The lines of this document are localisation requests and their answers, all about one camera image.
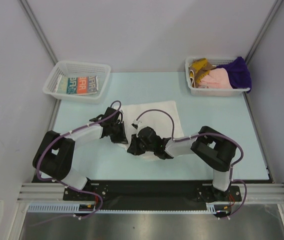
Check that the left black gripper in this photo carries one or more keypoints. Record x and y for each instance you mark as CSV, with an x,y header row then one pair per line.
x,y
121,139

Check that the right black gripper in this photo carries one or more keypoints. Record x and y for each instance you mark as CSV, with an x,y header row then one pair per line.
x,y
136,146

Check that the white towel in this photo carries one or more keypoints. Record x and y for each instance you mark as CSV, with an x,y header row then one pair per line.
x,y
162,116

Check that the colourful rabbit print towel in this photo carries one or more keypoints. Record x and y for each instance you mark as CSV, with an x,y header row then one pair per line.
x,y
84,85

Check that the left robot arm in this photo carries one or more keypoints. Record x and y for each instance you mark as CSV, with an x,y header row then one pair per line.
x,y
54,156

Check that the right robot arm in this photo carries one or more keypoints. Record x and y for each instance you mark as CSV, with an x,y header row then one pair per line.
x,y
214,148

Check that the white basket with towels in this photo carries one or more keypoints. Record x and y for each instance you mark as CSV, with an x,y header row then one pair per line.
x,y
212,92

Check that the empty white plastic basket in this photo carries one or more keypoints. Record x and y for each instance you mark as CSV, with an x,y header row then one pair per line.
x,y
75,69

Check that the yellow patterned towel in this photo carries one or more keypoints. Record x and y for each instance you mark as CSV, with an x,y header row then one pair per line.
x,y
198,70

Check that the pink towel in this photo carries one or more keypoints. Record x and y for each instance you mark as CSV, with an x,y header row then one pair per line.
x,y
216,79

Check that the purple towel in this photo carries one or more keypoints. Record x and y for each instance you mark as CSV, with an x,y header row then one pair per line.
x,y
238,74

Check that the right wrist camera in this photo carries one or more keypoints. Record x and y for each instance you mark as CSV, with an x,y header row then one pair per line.
x,y
136,124

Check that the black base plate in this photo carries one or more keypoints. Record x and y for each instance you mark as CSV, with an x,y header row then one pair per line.
x,y
158,193

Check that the grey cable duct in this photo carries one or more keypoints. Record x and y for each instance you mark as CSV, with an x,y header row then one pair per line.
x,y
85,208

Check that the left aluminium corner post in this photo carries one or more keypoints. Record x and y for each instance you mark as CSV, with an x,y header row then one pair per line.
x,y
38,30

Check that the aluminium corner post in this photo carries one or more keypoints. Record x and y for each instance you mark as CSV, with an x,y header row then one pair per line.
x,y
38,30
262,32

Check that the right aluminium corner post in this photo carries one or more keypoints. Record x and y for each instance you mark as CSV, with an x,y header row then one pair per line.
x,y
262,32

